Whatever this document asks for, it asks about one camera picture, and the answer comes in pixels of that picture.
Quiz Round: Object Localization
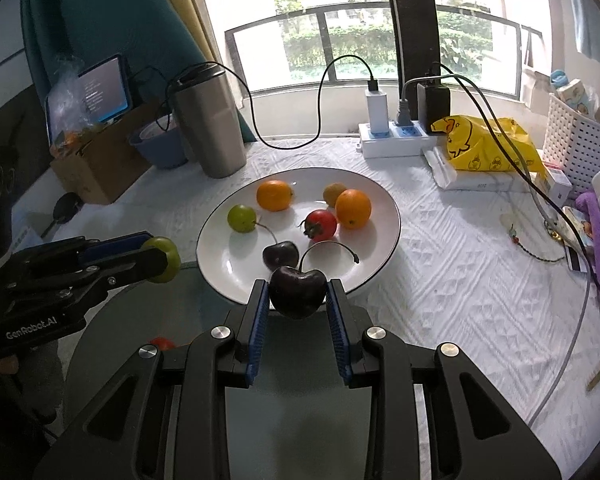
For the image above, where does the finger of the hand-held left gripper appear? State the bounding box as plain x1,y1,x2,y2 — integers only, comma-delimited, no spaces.
11,231,155,275
5,246,170,311

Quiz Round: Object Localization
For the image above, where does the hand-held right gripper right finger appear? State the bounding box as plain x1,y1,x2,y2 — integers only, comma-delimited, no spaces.
326,278,564,480

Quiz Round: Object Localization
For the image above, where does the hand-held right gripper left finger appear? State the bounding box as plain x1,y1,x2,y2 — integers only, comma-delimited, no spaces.
32,279,271,480

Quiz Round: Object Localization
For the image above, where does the green plum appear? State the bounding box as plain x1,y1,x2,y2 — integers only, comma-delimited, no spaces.
227,203,257,234
142,236,182,284

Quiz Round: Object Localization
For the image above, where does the dark cherry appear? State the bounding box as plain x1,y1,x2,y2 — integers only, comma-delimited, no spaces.
268,240,361,320
254,220,300,272

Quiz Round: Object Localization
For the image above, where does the white plate with dark rim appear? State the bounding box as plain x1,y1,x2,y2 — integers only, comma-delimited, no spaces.
195,167,402,307

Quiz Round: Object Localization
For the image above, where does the round orange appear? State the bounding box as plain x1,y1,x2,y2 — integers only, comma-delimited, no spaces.
335,188,373,230

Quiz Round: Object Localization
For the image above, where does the oblong orange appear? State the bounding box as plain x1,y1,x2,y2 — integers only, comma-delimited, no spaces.
256,179,295,212

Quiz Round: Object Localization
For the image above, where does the yellow-brown fruit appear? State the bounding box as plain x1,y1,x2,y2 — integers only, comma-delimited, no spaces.
322,182,349,209

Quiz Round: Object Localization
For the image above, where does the grey round placemat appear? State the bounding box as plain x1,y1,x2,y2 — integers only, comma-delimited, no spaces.
61,261,433,480

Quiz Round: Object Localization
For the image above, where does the black key fob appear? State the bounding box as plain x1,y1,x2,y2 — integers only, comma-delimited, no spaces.
41,191,84,237

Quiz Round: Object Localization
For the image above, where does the cardboard box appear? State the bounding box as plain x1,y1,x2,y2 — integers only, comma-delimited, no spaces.
49,101,174,206

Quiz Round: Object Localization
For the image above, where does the blue bowl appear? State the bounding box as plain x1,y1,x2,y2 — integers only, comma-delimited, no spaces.
128,114,189,170

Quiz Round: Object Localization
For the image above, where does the clear plastic bag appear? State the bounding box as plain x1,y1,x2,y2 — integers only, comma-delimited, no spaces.
44,54,112,159

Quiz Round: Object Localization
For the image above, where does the stainless steel tumbler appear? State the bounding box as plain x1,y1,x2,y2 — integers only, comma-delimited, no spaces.
171,67,249,180

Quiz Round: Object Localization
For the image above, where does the white power strip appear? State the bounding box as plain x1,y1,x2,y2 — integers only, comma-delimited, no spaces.
357,119,432,160

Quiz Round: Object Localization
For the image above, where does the white tissue pack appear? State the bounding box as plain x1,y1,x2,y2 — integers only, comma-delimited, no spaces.
421,145,532,193

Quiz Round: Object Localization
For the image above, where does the teal curtain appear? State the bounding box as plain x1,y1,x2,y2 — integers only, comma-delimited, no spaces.
19,0,257,145

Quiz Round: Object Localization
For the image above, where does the white charger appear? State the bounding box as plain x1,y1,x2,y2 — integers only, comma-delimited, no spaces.
364,79,389,136

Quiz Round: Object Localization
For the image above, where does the grey plug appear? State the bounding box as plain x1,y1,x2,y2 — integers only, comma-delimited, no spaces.
394,97,414,129

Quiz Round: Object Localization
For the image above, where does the yellow duck print bag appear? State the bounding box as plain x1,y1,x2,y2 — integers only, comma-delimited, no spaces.
429,114,542,174

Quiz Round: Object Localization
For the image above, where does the black power adapter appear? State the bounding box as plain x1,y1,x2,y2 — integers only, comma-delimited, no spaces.
416,77,452,134

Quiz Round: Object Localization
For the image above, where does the yellow curtain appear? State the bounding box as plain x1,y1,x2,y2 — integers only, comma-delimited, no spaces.
146,0,222,70

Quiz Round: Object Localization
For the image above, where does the small pink white box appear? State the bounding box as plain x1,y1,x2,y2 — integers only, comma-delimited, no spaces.
534,162,574,207

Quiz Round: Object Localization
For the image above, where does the purple pouch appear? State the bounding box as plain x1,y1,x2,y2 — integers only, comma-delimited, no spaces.
574,190,600,302

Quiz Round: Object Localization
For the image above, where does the white plastic basket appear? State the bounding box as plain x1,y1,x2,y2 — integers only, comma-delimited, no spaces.
542,92,600,192

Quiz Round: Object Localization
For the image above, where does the balcony railing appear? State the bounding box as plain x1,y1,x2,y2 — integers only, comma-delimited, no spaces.
223,2,544,97

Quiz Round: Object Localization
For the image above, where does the baby bottle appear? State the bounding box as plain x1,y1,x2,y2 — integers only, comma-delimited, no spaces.
549,69,595,112

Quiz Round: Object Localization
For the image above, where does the black charger cable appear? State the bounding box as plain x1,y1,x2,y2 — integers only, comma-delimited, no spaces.
130,54,381,149

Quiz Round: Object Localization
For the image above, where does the grey cable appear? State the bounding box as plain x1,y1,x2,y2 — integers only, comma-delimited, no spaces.
399,74,593,427

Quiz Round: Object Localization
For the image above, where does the black adapter cable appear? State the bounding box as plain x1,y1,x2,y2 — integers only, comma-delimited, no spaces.
428,61,600,306

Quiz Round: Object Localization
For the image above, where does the black window post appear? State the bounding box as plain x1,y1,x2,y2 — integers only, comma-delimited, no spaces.
379,0,441,82

